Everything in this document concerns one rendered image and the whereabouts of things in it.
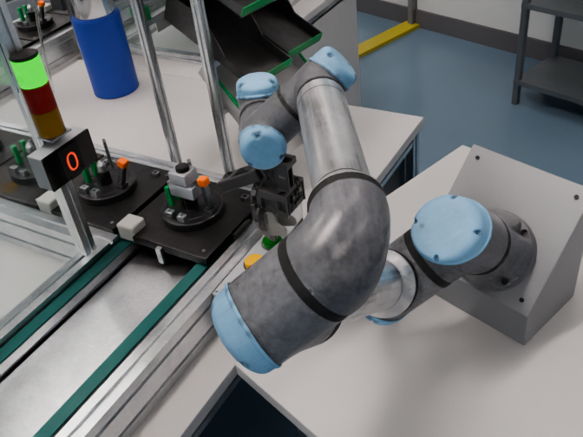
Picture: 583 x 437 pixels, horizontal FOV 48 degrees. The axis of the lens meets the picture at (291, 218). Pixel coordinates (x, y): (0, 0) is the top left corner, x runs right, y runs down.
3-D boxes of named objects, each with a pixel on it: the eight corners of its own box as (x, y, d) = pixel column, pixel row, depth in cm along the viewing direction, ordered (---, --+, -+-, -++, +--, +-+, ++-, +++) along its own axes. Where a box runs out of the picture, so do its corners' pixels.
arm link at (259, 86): (232, 93, 110) (233, 71, 117) (243, 149, 117) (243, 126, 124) (279, 87, 110) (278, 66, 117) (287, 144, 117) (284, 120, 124)
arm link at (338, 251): (370, 221, 64) (314, 26, 103) (290, 283, 69) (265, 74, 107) (440, 278, 70) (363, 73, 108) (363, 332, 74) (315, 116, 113)
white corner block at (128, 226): (148, 231, 148) (144, 217, 145) (135, 243, 145) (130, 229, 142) (133, 226, 150) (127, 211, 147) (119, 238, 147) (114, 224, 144)
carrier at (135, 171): (180, 179, 163) (168, 135, 155) (114, 237, 147) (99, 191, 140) (107, 160, 174) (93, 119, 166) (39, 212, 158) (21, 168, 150)
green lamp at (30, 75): (54, 79, 118) (45, 53, 115) (33, 91, 114) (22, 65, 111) (35, 75, 120) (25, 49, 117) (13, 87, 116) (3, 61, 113)
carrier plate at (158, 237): (267, 201, 152) (266, 193, 150) (207, 266, 136) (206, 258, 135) (184, 180, 162) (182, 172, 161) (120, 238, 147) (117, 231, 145)
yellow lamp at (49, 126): (71, 127, 124) (63, 104, 121) (52, 140, 120) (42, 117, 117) (52, 123, 126) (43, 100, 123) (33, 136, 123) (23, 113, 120)
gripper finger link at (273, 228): (286, 254, 133) (281, 218, 127) (262, 247, 135) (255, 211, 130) (294, 245, 135) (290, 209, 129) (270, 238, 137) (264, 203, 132)
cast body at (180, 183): (206, 190, 145) (199, 163, 140) (193, 201, 142) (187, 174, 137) (175, 182, 148) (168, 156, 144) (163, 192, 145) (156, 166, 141)
